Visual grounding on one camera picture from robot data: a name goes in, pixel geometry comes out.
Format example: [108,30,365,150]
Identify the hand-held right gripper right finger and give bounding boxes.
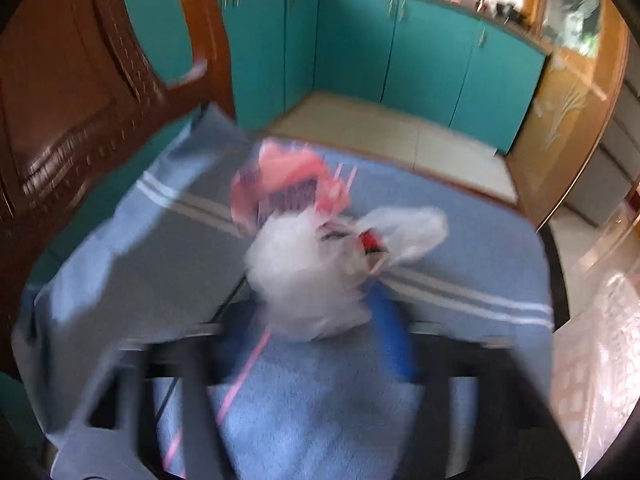
[370,285,581,480]

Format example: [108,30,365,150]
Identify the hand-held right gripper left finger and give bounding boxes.
[50,305,266,480]

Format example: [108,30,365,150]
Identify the white plastic bag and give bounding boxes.
[244,206,449,343]

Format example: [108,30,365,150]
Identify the pink plastic bag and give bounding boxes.
[231,139,357,233]

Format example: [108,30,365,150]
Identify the white plastic mesh basket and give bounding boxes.
[550,195,640,480]

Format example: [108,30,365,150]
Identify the blue striped towel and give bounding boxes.
[12,102,555,480]

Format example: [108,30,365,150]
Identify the dark glass table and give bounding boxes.
[540,222,572,331]

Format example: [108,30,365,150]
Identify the grey refrigerator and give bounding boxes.
[570,105,640,227]

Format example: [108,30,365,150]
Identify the wooden framed glass door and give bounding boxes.
[507,0,631,231]

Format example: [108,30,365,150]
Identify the teal kitchen base cabinets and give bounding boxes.
[30,0,548,281]

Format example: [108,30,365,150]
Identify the brown wooden chair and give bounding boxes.
[0,0,543,381]

